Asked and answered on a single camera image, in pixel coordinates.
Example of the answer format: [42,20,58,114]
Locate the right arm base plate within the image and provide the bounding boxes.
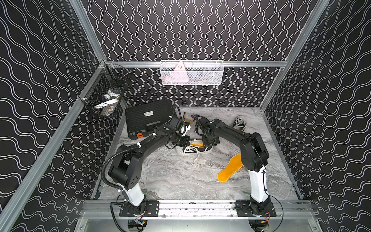
[234,199,277,218]

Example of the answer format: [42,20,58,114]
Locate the black plastic tool case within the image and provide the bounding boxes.
[125,99,174,140]

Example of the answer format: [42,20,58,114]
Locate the white wire wall basket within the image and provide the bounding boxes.
[159,60,224,86]

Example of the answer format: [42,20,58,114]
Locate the yellow handled pliers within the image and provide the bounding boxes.
[183,112,196,125]

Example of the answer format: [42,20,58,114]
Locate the pink triangular card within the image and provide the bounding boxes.
[168,61,189,84]

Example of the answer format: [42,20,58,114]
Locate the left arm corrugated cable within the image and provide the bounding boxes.
[100,134,157,191]

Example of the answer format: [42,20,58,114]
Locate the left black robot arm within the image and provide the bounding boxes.
[105,116,191,206]

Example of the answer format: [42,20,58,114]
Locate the yellow insole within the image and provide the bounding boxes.
[190,140,205,147]
[217,154,243,183]

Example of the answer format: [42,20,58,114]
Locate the black white sneaker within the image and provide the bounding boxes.
[175,145,213,155]
[232,116,247,132]

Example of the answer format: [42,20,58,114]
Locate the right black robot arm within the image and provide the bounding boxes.
[192,115,269,204]

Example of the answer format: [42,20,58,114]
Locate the white items in black basket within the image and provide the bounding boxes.
[94,90,121,116]

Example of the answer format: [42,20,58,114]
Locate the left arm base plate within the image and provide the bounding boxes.
[119,200,160,217]

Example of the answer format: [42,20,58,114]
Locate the black wire wall basket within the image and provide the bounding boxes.
[82,64,133,118]

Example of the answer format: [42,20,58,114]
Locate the aluminium front rail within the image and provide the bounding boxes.
[80,200,315,220]

